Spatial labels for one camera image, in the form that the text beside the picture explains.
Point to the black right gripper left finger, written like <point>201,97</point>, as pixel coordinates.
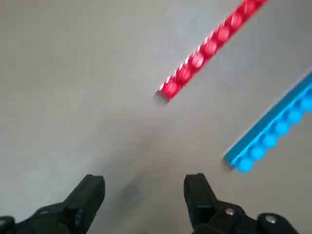
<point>73,214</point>

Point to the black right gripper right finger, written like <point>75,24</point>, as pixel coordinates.
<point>207,214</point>

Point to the blue studded block bar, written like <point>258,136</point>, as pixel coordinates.
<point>268,136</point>

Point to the red studded block bar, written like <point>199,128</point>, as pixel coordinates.
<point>209,46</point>

